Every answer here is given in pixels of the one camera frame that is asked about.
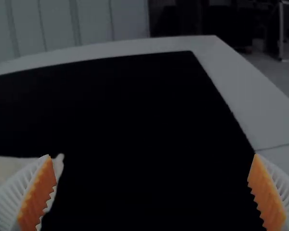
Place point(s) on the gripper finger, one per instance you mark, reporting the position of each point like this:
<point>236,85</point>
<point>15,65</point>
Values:
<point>272,199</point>
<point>19,199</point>

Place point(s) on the pale towel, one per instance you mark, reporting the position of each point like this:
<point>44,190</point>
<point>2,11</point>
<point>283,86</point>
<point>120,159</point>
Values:
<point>2,168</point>

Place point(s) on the black mat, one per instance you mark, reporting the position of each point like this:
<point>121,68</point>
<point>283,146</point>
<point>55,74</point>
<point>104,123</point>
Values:
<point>135,132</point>

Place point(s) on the grey cupboard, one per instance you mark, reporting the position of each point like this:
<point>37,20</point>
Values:
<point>62,21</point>

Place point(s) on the metal frame cart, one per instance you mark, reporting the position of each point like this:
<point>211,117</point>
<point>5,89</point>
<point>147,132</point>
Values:
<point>281,29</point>

